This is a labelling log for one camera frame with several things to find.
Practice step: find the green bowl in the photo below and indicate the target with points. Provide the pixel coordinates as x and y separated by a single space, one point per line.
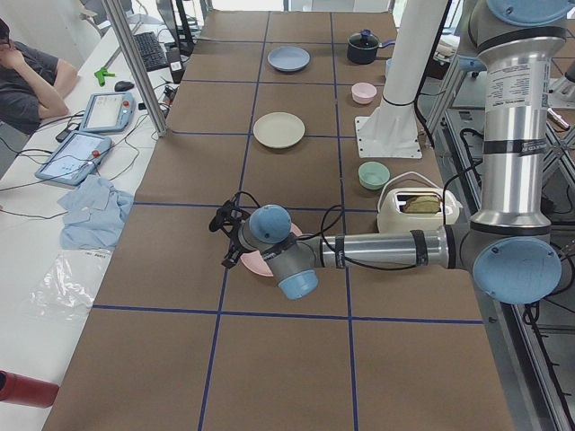
373 175

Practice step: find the upper teach pendant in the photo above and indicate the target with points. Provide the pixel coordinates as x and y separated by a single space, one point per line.
108 112

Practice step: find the pink plate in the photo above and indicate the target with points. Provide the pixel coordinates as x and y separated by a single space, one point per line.
254 264

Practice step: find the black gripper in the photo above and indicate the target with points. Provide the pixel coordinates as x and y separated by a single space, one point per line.
234 244

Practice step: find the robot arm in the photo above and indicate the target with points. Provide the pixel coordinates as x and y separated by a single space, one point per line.
505 246

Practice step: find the dark blue pot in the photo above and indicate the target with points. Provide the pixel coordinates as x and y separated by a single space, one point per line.
366 56

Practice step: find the aluminium frame post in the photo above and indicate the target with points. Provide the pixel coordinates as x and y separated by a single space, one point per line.
128 46

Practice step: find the pink bowl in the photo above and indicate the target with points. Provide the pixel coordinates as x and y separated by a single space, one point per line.
363 93

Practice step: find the cream toaster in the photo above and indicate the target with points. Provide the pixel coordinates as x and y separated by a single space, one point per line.
392 219

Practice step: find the seated person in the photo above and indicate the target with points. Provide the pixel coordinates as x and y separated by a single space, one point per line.
34 84

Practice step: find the light blue cloth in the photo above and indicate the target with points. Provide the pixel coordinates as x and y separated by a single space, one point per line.
95 215

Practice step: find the black computer mouse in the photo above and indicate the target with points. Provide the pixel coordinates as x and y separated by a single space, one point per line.
123 86

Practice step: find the glass pot lid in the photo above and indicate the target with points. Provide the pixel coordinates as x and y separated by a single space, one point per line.
364 39

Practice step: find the toast slice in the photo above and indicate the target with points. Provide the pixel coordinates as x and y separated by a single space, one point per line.
424 204

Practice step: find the light blue plate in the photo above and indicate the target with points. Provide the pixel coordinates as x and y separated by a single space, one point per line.
289 59

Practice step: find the red bottle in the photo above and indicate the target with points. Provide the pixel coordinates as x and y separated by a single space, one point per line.
26 391

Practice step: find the teach pendant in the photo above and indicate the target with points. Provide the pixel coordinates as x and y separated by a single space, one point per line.
108 112
75 158

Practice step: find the clear plastic bag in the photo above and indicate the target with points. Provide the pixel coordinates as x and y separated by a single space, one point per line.
68 289

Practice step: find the green plastic tool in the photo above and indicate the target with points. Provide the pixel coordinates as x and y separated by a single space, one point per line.
102 74

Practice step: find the lower teach pendant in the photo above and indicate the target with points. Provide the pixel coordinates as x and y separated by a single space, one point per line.
75 158

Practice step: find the light blue cup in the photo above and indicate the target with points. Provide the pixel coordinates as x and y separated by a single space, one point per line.
388 67

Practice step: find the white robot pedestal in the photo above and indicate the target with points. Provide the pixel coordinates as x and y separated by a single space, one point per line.
391 130

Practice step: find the black keyboard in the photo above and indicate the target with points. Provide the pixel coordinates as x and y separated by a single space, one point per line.
150 51

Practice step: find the cream plate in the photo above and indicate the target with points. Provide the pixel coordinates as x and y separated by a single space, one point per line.
278 130

